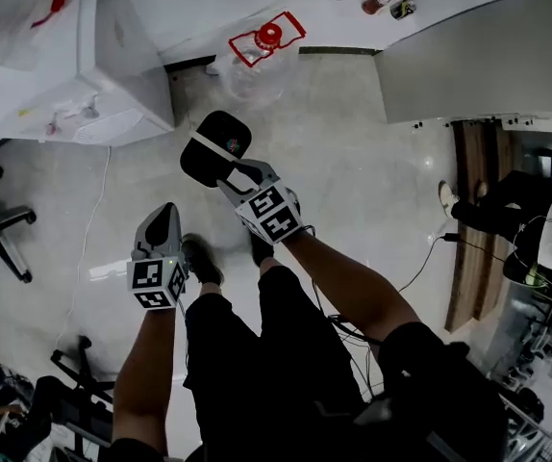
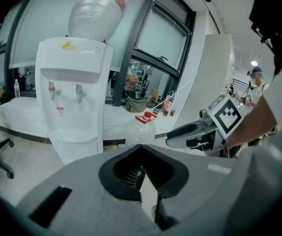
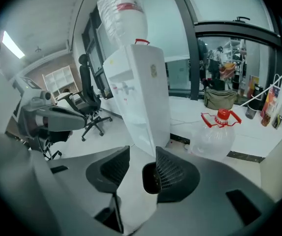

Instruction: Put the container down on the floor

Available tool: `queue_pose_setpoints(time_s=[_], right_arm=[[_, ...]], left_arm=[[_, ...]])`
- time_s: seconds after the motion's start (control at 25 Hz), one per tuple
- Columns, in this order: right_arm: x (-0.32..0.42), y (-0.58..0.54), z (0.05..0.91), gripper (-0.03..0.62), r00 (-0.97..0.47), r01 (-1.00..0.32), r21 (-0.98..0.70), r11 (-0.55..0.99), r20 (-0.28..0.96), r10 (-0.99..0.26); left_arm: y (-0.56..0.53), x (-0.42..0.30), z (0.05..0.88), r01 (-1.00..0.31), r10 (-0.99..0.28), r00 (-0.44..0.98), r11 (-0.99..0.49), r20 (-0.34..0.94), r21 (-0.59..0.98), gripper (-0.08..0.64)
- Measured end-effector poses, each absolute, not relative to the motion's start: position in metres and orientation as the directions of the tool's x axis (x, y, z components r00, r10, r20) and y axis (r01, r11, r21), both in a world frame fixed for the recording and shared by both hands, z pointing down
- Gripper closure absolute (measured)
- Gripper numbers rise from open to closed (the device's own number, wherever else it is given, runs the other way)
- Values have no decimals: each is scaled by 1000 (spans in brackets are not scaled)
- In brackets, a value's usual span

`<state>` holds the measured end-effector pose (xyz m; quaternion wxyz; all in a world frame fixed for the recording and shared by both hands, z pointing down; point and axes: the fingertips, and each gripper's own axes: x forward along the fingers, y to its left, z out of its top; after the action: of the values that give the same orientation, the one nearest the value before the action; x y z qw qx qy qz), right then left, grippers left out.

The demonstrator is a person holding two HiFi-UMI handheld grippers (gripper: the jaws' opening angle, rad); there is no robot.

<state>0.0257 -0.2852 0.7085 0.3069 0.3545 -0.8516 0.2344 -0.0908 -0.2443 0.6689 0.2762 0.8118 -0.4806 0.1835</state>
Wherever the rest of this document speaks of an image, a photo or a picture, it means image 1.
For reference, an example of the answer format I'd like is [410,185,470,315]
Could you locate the white floor cable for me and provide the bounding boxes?
[53,144,113,351]

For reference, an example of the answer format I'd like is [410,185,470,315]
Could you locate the person's black shorts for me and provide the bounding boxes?
[182,265,388,462]

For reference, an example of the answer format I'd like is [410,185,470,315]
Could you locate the black cable with adapter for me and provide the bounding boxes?
[397,231,461,294]

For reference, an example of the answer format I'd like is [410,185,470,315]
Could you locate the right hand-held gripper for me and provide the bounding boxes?
[215,158,306,246]

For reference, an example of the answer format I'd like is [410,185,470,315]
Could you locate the person's left forearm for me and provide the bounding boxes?
[112,299,185,457]

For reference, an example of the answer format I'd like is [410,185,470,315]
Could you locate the empty clear jug red handle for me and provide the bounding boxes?
[207,11,307,111]

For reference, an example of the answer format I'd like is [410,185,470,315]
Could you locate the black oval pad with white strap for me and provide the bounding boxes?
[179,109,254,189]

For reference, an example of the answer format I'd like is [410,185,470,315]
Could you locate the small drink can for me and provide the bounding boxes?
[389,0,417,21]

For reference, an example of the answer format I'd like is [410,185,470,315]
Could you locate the person's right forearm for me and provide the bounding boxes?
[279,227,422,347]

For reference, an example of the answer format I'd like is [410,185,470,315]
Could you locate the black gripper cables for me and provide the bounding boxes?
[312,276,384,399]

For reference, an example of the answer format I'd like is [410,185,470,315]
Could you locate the wooden plank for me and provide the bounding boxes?
[442,119,516,335]

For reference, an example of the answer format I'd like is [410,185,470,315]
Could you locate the clear water bottle red label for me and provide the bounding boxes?
[0,0,79,82]

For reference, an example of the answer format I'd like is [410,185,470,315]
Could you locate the brown bottle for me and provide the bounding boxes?
[360,0,403,17]

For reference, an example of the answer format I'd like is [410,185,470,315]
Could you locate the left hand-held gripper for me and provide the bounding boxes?
[125,202,190,311]

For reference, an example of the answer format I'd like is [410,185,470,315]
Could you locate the person's black shirt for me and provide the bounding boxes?
[110,321,511,462]

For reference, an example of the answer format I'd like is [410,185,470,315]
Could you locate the person's left shoe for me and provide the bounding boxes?
[181,232,225,287]

